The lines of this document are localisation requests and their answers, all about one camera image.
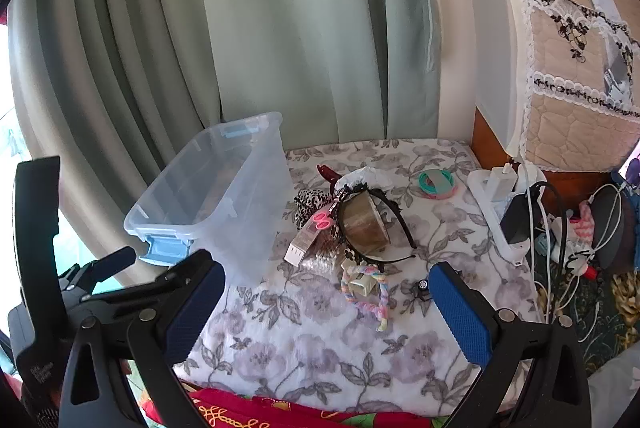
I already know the red hair claw clip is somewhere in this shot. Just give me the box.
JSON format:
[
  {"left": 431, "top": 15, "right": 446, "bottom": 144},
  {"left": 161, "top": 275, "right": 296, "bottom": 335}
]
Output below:
[{"left": 316, "top": 164, "right": 346, "bottom": 189}]

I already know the beige quilted lace cover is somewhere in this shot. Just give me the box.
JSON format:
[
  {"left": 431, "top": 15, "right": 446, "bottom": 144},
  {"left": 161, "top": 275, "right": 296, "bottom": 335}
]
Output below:
[{"left": 475, "top": 0, "right": 640, "bottom": 174}]

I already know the white cable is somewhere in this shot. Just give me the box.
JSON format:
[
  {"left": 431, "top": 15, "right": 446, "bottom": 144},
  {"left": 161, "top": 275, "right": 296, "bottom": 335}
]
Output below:
[{"left": 545, "top": 185, "right": 626, "bottom": 324}]

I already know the small pink white box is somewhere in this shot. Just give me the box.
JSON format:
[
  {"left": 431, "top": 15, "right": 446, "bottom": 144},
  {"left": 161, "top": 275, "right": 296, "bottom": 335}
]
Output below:
[{"left": 283, "top": 203, "right": 333, "bottom": 266}]

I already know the floral bed sheet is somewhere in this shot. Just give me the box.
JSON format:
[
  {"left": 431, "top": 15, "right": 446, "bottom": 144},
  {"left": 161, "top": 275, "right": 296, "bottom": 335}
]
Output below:
[{"left": 172, "top": 138, "right": 543, "bottom": 416}]

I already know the pale green curtain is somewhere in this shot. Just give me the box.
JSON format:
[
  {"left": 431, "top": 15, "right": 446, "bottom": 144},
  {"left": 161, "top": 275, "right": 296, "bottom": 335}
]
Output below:
[{"left": 7, "top": 0, "right": 443, "bottom": 259}]

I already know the pastel braided hair tie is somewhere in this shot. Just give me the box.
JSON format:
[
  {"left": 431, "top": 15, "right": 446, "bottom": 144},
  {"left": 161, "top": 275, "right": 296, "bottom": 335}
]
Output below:
[{"left": 341, "top": 258, "right": 393, "bottom": 334}]

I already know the white paper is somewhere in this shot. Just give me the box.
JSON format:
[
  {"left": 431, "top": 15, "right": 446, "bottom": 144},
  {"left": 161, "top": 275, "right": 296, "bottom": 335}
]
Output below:
[{"left": 334, "top": 165, "right": 396, "bottom": 196}]

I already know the dark floral cloth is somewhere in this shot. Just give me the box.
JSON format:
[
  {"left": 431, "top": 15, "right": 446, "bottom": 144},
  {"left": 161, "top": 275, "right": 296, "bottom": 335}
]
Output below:
[{"left": 575, "top": 273, "right": 640, "bottom": 359}]

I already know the teal pink tape ring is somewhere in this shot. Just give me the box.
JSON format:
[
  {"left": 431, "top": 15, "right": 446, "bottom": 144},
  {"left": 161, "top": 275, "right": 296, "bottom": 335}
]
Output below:
[{"left": 418, "top": 169, "right": 458, "bottom": 201}]

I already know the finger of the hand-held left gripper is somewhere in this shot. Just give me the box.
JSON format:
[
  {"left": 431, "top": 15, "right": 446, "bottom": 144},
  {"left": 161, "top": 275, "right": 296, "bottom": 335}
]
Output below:
[
  {"left": 75, "top": 275, "right": 168, "bottom": 324},
  {"left": 59, "top": 246, "right": 137, "bottom": 294}
]

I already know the black headband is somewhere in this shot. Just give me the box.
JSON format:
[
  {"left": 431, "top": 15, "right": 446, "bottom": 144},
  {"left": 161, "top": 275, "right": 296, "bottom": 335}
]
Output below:
[{"left": 332, "top": 185, "right": 418, "bottom": 264}]

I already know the glittery hair clip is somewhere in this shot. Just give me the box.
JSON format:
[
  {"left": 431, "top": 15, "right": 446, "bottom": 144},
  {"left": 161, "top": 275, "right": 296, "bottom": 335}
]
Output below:
[{"left": 300, "top": 233, "right": 346, "bottom": 274}]

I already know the clear plastic storage bin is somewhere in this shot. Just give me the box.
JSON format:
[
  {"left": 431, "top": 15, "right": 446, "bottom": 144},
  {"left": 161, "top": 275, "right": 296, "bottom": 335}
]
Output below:
[{"left": 123, "top": 111, "right": 291, "bottom": 286}]

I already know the white power strip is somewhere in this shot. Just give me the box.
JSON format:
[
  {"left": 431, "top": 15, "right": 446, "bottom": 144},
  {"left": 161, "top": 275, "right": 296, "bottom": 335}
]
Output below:
[{"left": 467, "top": 160, "right": 548, "bottom": 266}]

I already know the beige hair clip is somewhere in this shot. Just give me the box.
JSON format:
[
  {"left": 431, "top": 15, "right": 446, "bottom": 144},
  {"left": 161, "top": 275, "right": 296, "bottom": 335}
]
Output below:
[{"left": 347, "top": 270, "right": 376, "bottom": 299}]

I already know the black cable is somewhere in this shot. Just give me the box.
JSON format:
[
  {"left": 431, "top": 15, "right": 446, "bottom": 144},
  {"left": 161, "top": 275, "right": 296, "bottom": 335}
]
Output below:
[{"left": 530, "top": 180, "right": 571, "bottom": 324}]

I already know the leopard print scrunchie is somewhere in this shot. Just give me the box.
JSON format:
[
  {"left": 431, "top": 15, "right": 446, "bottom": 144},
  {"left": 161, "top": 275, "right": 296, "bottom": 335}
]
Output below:
[{"left": 292, "top": 189, "right": 336, "bottom": 229}]

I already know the red printed blanket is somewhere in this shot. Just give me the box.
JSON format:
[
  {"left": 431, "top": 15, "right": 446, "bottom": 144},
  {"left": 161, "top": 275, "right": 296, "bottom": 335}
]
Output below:
[{"left": 125, "top": 378, "right": 451, "bottom": 428}]

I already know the brown packing tape roll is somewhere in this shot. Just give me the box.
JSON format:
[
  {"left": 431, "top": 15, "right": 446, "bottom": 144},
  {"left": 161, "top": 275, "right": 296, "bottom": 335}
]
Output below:
[{"left": 339, "top": 195, "right": 396, "bottom": 254}]

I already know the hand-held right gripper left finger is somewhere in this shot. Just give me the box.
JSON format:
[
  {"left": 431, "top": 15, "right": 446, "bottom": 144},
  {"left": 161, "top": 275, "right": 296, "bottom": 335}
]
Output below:
[{"left": 59, "top": 249, "right": 227, "bottom": 428}]

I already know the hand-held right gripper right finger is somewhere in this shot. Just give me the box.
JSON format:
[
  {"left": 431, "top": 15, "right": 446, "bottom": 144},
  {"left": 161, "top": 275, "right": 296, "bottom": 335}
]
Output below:
[{"left": 428, "top": 261, "right": 586, "bottom": 428}]

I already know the black power adapter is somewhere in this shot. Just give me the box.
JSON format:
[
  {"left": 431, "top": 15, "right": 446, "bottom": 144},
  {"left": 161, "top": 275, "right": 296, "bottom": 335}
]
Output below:
[{"left": 500, "top": 193, "right": 538, "bottom": 246}]

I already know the white charger plug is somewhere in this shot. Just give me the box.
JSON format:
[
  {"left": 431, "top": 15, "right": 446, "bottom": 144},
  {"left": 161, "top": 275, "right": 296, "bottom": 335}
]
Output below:
[{"left": 489, "top": 163, "right": 516, "bottom": 204}]

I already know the wooden cabinet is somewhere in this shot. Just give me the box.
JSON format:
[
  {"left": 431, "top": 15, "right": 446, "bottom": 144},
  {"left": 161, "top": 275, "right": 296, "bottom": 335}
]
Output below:
[{"left": 472, "top": 108, "right": 621, "bottom": 204}]

